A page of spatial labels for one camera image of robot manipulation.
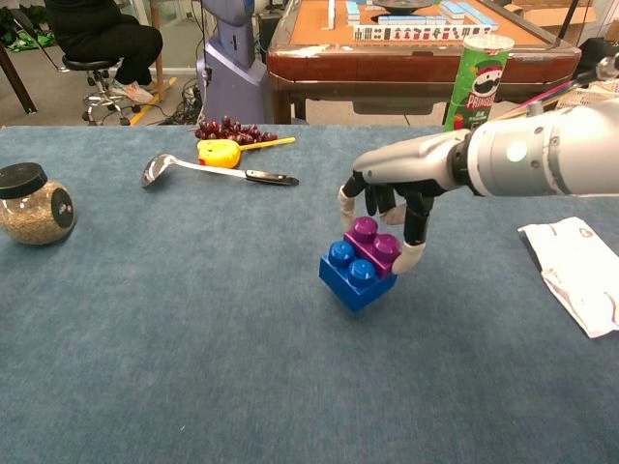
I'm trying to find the seated person in black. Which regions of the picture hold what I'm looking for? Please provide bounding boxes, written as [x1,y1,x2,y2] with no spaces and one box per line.
[41,0,164,104]

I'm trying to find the white plastic basket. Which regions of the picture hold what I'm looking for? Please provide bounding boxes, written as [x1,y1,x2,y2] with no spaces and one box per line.
[556,85,619,111]

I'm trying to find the red grape bunch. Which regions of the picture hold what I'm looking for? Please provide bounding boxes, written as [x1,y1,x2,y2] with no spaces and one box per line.
[193,115,280,146]

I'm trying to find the green fabric pile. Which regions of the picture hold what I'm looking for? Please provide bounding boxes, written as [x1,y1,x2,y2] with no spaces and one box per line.
[0,7,57,52]

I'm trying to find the blue table cloth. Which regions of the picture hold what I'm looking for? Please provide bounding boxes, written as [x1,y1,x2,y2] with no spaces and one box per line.
[0,124,619,464]

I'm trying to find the yellow tape measure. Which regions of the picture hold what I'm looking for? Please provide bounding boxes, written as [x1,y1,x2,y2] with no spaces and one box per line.
[196,136,297,170]

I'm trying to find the glass jar with black lid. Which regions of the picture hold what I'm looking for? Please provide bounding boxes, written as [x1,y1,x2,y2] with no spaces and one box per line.
[0,162,77,247]

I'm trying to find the metal ladle black handle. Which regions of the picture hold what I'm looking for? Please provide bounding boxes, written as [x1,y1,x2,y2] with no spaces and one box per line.
[140,153,300,189]

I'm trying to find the black floor cables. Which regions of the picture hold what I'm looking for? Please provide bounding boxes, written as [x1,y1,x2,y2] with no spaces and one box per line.
[159,76,204,126]

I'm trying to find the black bag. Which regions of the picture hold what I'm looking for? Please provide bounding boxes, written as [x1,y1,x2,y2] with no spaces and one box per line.
[573,37,619,89]

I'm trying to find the white crumpled paper bag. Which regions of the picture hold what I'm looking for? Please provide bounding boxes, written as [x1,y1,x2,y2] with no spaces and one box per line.
[516,216,619,339]

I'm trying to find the dark table leg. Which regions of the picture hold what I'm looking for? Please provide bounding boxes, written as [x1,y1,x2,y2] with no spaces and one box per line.
[0,43,38,116]

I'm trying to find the purple building block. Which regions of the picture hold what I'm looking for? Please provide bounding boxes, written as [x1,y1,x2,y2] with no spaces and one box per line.
[343,217,403,279]

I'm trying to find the wheeled black stool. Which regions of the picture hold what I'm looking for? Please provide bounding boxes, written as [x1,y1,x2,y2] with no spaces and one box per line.
[62,56,141,127]

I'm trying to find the brown mahjong table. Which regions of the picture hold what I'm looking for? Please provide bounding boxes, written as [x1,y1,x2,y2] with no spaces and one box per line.
[265,0,582,126]

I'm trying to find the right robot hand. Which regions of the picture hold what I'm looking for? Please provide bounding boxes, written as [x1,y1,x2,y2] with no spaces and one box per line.
[337,129,473,276]

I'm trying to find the light wooden table leg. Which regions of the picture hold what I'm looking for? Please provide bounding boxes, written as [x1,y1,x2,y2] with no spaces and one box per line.
[149,0,166,102]

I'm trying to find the blue building block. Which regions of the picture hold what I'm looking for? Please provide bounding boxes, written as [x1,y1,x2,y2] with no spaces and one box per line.
[318,240,398,313]

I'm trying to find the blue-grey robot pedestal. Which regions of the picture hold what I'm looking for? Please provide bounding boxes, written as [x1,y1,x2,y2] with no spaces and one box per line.
[195,0,273,125]

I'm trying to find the face-up mahjong tile row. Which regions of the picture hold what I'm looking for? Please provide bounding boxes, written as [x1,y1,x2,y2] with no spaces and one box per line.
[352,23,493,43]

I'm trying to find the green Pringles can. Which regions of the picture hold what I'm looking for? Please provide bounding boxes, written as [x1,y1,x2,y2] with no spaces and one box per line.
[443,34,516,132]

